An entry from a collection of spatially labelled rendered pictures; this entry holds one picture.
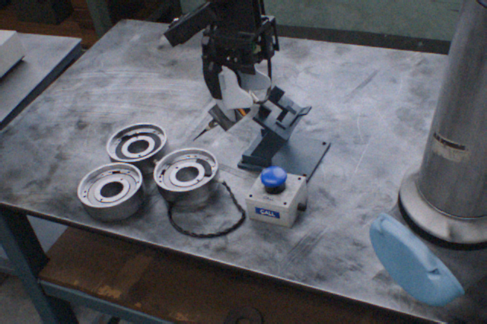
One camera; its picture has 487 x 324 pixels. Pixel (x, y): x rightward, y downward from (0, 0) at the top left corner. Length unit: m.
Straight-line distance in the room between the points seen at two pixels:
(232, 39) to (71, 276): 0.69
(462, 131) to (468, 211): 0.10
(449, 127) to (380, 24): 2.16
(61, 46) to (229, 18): 1.01
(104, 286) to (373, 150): 0.58
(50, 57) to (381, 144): 0.99
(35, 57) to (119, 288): 0.76
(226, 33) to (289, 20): 1.98
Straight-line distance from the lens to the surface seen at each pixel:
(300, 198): 1.07
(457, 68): 0.60
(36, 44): 1.96
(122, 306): 1.37
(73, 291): 1.44
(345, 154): 1.17
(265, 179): 1.03
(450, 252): 0.73
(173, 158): 1.17
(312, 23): 2.88
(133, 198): 1.11
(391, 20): 2.76
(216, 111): 1.05
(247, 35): 0.94
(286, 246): 1.03
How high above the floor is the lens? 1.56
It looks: 40 degrees down
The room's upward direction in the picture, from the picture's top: 12 degrees counter-clockwise
